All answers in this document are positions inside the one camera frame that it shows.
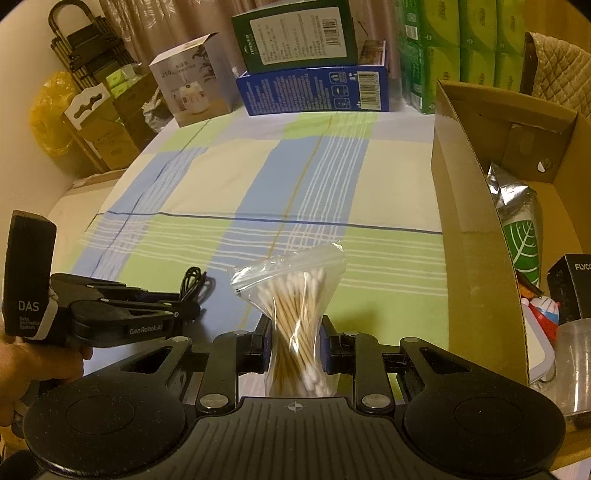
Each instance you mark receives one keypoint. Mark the silver foil bag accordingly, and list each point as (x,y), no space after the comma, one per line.
(521,221)

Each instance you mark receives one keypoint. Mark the checked bedsheet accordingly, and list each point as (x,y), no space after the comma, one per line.
(323,184)

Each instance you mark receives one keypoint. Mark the crumpled clear plastic bag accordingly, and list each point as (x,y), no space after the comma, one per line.
(157,113)

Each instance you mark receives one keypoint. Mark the patterned beige curtain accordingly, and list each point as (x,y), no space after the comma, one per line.
(175,18)

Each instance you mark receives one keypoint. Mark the stack of green tissue packs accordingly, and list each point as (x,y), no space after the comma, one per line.
(461,50)

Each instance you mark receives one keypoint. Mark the white humidifier box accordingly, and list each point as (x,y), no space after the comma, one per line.
(194,83)

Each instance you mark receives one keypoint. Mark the person's left hand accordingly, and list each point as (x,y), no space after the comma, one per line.
(32,369)

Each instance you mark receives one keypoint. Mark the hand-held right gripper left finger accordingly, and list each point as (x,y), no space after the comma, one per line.
(266,353)

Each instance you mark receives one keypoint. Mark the small brown printed box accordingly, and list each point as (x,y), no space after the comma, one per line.
(373,53)

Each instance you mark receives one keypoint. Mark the large cardboard box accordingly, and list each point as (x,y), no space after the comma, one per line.
(471,258)

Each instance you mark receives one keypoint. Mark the dark green box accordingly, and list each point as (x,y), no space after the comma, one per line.
(295,37)

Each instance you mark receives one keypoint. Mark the brown cardboard carton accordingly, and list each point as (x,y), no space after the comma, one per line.
(136,110)

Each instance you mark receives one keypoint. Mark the clear plastic cup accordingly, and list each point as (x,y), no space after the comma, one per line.
(575,369)

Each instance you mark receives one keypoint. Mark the folded metal rack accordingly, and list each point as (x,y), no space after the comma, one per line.
(87,46)

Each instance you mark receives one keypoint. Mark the beige printed bedding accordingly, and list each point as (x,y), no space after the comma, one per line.
(83,194)

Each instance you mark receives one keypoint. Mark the black shaver box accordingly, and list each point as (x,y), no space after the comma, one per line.
(570,286)

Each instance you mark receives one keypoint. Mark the bag of cotton swabs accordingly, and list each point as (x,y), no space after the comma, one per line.
(295,304)

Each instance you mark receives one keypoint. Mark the quilted chair back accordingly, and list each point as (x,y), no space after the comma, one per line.
(561,64)

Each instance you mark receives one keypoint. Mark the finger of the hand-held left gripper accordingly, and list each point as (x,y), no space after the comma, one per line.
(184,310)
(101,288)

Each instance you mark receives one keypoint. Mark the yellow plastic bag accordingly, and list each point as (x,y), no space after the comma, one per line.
(51,120)

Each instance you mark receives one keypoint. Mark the white square lid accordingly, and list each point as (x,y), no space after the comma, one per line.
(540,350)

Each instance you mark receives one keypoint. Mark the blue box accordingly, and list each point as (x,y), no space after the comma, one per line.
(309,92)

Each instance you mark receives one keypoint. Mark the light green packets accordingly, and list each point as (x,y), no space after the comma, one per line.
(121,78)

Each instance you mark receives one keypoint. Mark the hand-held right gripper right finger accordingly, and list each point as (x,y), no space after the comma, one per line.
(326,355)

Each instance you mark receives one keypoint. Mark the cardboard box with white hanger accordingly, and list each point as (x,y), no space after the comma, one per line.
(101,134)

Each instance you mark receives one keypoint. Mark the blue cat toy figure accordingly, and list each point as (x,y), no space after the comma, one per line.
(545,311)

